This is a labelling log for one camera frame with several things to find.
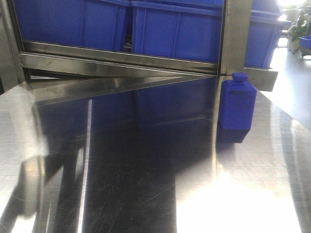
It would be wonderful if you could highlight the blue plastic bin right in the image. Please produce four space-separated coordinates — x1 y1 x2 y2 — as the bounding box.
244 0 291 69

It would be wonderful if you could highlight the blue plastic bin left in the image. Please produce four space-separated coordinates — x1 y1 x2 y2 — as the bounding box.
14 0 131 51

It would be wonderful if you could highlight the stainless steel shelf rack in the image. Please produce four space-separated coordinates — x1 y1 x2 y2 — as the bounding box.
0 0 278 102

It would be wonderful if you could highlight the blue plastic bin middle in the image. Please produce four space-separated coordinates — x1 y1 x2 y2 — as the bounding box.
132 1 223 63

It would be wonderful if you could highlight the distant blue bin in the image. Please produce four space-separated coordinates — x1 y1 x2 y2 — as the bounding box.
299 35 311 49

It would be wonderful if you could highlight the blue plastic bin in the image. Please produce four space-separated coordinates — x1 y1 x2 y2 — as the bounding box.
14 0 131 51
132 1 223 63
244 0 291 69

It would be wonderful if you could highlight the blue bottle-shaped part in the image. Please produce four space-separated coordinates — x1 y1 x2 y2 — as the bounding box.
217 72 257 143

